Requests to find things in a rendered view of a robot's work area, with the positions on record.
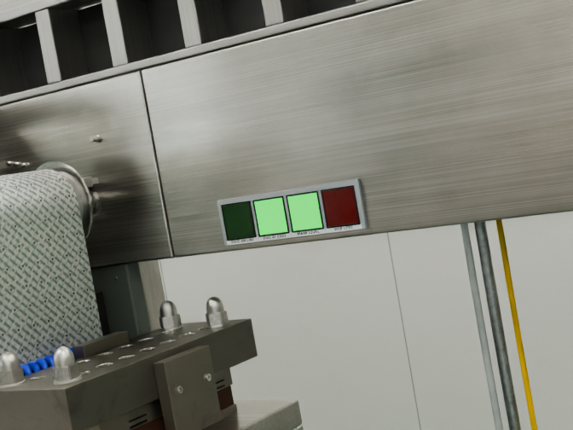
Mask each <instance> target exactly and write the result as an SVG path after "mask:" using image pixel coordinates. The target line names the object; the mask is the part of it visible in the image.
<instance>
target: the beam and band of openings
mask: <svg viewBox="0 0 573 430"><path fill-rule="evenodd" d="M409 1H413V0H0V106H3V105H6V104H10V103H13V102H19V101H23V100H26V99H30V98H33V97H37V96H42V95H46V94H49V93H53V92H56V91H60V90H66V89H70V88H73V87H77V86H80V85H83V84H89V83H93V82H96V81H100V80H103V79H107V78H112V77H116V76H119V75H123V74H126V73H133V72H136V71H142V70H143V69H147V68H150V67H156V66H159V65H163V64H166V63H170V62H173V61H180V60H183V59H187V58H189V57H193V56H197V55H203V54H206V53H210V52H213V51H217V50H220V49H226V48H229V47H233V46H236V45H240V44H246V43H250V42H253V41H257V40H260V39H263V38H269V37H273V36H276V35H280V34H283V33H287V32H293V31H297V30H299V29H303V28H306V27H310V26H316V25H320V24H323V23H327V22H330V21H334V20H339V19H343V18H346V17H350V16H353V15H359V14H363V13H367V12H370V11H373V10H376V9H382V8H386V7H390V6H393V5H397V4H400V3H406V2H409ZM92 5H93V6H92ZM89 6H90V7H89ZM86 7H88V8H86ZM35 23H36V24H35ZM29 25H30V26H29Z"/></svg>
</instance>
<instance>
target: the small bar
mask: <svg viewBox="0 0 573 430"><path fill-rule="evenodd" d="M126 343H129V337H128V332H127V331H120V332H114V333H111V334H107V335H104V336H102V337H99V338H96V339H93V340H89V341H86V342H84V343H81V344H78V345H75V346H72V352H73V355H74V358H85V357H90V356H93V355H95V354H97V353H100V352H104V351H107V350H109V349H112V348H114V347H117V346H121V345H123V344H126Z"/></svg>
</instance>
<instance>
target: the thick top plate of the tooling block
mask: <svg viewBox="0 0 573 430"><path fill-rule="evenodd" d="M182 325H183V327H181V328H177V329H173V330H168V331H160V329H157V330H154V331H152V332H149V333H147V334H143V335H140V336H137V337H135V338H132V339H129V343H126V344H123V345H121V346H117V347H114V348H112V349H109V350H107V351H104V352H100V353H97V354H95V355H93V356H90V357H85V358H75V363H78V368H79V373H80V375H82V379H81V380H79V381H74V382H71V383H67V384H61V385H55V384H54V381H55V377H54V372H53V367H54V366H52V367H49V368H47V369H42V370H39V371H38V372H35V373H32V374H29V375H25V376H24V377H25V379H26V383H24V384H22V385H18V386H12V387H7V388H0V430H87V429H89V428H91V427H94V426H96V425H99V424H101V423H103V422H105V421H108V420H111V419H113V418H114V417H117V416H119V415H123V414H124V413H126V412H129V411H131V410H133V409H136V408H138V407H140V406H143V405H144V404H148V403H150V402H152V401H154V400H156V399H158V398H159V390H158V385H157V381H156V375H155V371H154V366H153V363H156V362H158V361H160V360H162V359H165V358H167V357H171V356H173V355H176V354H177V353H180V352H184V351H186V350H188V349H191V348H194V347H196V346H209V349H210V354H211V363H212V367H213V373H214V375H215V374H217V373H219V372H222V371H224V370H225V369H229V368H231V367H234V366H235V365H237V364H240V363H243V362H245V361H247V360H249V359H252V358H254V357H256V356H257V355H258V354H257V348H256V343H255V339H254V333H253V328H252V320H251V318H247V319H235V320H229V324H228V325H225V326H222V327H216V328H207V327H206V325H207V323H206V322H188V323H182Z"/></svg>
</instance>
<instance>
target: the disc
mask: <svg viewBox="0 0 573 430"><path fill-rule="evenodd" d="M45 169H50V170H54V171H57V172H59V173H61V174H63V175H65V176H67V177H68V178H69V179H70V180H71V181H72V182H73V183H74V185H75V186H76V188H77V190H78V192H79V194H80V197H81V200H82V204H83V221H82V225H83V229H84V238H85V240H86V239H87V238H88V236H89V233H90V230H91V226H92V221H93V206H92V200H91V197H90V192H89V190H88V188H87V185H86V183H85V182H84V180H83V179H82V177H81V176H80V175H79V174H78V172H77V171H76V170H74V169H73V168H72V167H71V166H69V165H68V164H65V163H63V162H60V161H50V162H47V163H44V164H42V165H41V166H40V167H39V168H38V169H37V170H36V171H38V170H45Z"/></svg>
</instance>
